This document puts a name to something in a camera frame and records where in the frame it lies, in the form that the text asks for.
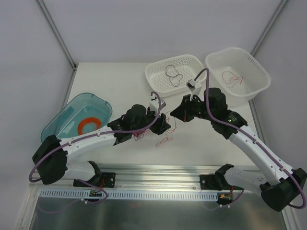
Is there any red orange cable ball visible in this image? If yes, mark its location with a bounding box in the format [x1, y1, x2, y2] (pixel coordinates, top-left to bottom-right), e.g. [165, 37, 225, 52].
[133, 111, 177, 147]

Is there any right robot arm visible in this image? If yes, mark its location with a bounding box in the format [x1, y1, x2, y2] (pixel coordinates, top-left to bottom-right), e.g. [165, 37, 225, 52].
[170, 88, 307, 211]

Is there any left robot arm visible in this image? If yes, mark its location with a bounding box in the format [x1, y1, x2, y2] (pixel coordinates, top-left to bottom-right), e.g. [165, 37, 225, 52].
[29, 104, 171, 187]

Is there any white perforated basket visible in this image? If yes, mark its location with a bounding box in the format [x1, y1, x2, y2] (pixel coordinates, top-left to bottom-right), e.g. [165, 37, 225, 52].
[144, 54, 204, 97]

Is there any white translucent tub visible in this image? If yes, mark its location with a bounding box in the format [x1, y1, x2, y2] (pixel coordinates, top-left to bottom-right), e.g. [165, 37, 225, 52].
[205, 47, 271, 107]

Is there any teal plastic tub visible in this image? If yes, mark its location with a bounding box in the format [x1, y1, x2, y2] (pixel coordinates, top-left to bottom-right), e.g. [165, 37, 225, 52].
[41, 92, 113, 142]

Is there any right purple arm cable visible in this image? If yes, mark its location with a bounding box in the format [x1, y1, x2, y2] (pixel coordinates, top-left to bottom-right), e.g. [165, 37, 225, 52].
[193, 68, 306, 208]

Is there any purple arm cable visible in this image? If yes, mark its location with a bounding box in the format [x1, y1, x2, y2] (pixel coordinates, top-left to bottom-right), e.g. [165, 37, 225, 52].
[193, 68, 306, 208]
[28, 92, 162, 183]

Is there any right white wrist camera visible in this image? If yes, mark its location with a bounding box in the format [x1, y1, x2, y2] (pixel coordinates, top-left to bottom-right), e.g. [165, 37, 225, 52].
[186, 79, 202, 101]

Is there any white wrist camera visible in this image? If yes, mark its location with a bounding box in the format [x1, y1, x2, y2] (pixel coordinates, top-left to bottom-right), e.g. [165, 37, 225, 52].
[149, 94, 166, 115]
[186, 79, 202, 101]

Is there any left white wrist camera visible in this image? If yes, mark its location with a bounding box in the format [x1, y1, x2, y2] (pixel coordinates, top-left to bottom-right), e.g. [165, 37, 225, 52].
[149, 94, 166, 115]

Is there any dark cable in basket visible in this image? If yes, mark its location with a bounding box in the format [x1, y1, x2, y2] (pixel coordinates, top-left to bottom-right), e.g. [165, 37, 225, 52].
[165, 65, 184, 88]

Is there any aluminium mounting rail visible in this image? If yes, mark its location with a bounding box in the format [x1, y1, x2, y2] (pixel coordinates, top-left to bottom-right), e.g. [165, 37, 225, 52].
[30, 163, 287, 192]

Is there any orange cable coil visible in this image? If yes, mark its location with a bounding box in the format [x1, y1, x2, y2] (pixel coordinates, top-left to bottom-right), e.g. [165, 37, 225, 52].
[77, 117, 102, 135]

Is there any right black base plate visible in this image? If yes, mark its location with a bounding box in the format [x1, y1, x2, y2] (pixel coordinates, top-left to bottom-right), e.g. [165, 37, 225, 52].
[199, 174, 243, 191]

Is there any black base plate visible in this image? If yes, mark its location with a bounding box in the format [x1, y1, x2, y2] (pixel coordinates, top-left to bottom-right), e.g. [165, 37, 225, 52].
[72, 172, 116, 188]
[199, 174, 243, 191]

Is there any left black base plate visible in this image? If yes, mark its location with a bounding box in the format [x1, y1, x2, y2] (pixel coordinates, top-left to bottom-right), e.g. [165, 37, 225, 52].
[72, 172, 116, 188]

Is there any white slotted cable duct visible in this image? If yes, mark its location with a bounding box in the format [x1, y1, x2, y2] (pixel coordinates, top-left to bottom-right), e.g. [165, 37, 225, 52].
[39, 188, 218, 202]

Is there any right aluminium frame post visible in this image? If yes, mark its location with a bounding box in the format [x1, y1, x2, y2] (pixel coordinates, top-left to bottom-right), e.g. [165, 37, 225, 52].
[251, 0, 289, 57]

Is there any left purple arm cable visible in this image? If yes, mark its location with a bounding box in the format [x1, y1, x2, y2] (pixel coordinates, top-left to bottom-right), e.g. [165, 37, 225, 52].
[28, 92, 162, 183]

